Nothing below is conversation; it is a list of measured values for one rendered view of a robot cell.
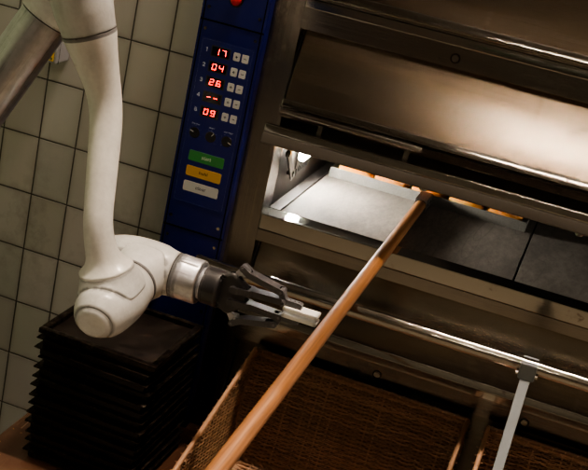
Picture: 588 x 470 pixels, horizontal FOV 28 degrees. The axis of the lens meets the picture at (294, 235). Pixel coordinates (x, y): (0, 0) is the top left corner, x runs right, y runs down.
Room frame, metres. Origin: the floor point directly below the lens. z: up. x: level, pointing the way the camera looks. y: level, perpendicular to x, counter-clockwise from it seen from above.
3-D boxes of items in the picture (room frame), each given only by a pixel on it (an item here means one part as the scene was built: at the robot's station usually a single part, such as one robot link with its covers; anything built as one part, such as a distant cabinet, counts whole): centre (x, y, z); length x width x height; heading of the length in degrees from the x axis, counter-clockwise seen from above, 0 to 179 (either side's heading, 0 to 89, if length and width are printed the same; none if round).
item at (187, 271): (2.12, 0.18, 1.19); 0.09 x 0.06 x 0.09; 167
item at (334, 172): (3.20, -0.36, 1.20); 0.55 x 0.36 x 0.03; 77
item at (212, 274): (2.10, 0.11, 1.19); 0.09 x 0.07 x 0.08; 77
